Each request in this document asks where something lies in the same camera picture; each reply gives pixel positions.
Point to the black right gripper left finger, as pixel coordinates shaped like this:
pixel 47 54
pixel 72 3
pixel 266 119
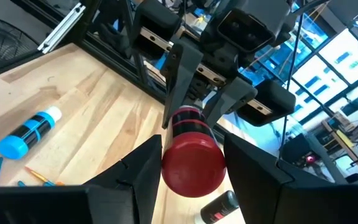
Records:
pixel 120 199

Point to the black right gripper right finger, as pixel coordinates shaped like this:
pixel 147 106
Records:
pixel 275 202

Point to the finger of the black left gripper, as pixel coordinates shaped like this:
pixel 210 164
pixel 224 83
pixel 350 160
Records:
pixel 182 71
pixel 232 96

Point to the black paint bottle white cap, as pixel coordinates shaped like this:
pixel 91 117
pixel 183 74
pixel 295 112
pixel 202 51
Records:
pixel 217 208

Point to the red paint bottle white cap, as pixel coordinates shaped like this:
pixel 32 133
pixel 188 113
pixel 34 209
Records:
pixel 193 168

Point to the blue paint bottle white cap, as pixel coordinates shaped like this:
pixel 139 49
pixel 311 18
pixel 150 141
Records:
pixel 26 133

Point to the cluttered wooden workbench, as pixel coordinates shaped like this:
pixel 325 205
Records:
pixel 346 140

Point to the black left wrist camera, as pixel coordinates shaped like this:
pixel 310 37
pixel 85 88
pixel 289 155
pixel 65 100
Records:
pixel 244 31

